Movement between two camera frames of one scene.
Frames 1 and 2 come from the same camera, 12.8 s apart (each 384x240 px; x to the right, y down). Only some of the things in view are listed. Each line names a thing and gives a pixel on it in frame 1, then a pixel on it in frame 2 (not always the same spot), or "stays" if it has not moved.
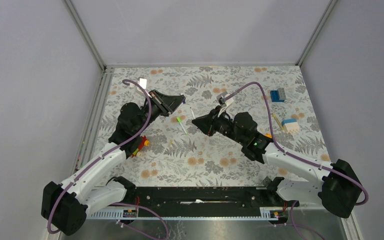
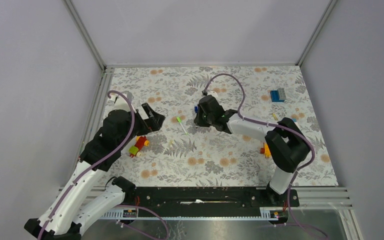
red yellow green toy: (143, 142) stays
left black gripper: (167, 104) to (153, 123)
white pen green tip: (183, 128) stays
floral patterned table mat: (283, 98) stays
